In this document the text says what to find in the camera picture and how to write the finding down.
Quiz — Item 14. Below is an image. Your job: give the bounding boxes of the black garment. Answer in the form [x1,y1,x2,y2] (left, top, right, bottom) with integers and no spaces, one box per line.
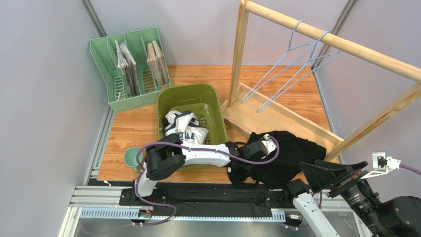
[227,131,327,189]

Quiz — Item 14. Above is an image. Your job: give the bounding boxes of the light blue wire hanger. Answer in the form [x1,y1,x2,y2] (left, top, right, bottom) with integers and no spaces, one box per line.
[256,30,341,113]
[240,20,315,103]

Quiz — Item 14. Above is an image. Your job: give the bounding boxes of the white tank top navy trim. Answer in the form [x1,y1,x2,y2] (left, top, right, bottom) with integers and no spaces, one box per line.
[162,110,209,144]

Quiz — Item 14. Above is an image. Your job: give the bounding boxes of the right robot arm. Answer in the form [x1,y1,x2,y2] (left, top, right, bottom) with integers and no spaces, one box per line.
[282,160,421,237]

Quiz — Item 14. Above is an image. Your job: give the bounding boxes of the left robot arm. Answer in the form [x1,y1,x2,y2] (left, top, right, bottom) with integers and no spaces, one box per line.
[134,134,279,198]

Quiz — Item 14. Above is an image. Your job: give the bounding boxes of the wooden clothes rack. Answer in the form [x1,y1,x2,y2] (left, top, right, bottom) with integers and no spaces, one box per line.
[241,0,421,167]

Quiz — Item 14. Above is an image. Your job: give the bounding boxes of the olive green plastic basket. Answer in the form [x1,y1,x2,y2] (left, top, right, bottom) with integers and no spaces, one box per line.
[157,83,228,145]

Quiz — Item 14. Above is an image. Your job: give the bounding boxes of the teal green cup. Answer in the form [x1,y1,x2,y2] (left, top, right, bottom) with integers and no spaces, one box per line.
[123,147,142,173]

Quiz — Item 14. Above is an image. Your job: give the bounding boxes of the brown wooden boards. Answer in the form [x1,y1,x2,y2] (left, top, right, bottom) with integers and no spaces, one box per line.
[147,40,169,86]

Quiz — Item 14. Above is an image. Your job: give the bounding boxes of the mint green file organizer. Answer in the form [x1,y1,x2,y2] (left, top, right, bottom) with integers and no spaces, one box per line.
[89,27,172,113]

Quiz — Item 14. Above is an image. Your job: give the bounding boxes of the folded newspapers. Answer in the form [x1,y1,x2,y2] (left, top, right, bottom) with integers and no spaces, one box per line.
[114,40,140,97]

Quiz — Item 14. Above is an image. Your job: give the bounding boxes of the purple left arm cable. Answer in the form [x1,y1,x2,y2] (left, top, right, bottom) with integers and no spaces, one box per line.
[134,134,281,226]

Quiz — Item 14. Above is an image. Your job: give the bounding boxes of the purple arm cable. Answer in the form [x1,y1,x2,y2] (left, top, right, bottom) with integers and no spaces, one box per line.
[398,163,421,175]
[134,134,281,226]

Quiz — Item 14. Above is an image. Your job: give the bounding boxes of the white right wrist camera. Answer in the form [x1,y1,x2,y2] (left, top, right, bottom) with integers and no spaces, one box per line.
[362,151,401,179]

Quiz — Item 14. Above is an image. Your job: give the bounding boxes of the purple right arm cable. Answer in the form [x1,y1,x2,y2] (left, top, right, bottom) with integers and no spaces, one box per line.
[398,163,421,175]

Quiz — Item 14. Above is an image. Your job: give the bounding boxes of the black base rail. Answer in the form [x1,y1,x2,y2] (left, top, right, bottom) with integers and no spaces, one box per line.
[87,177,349,219]

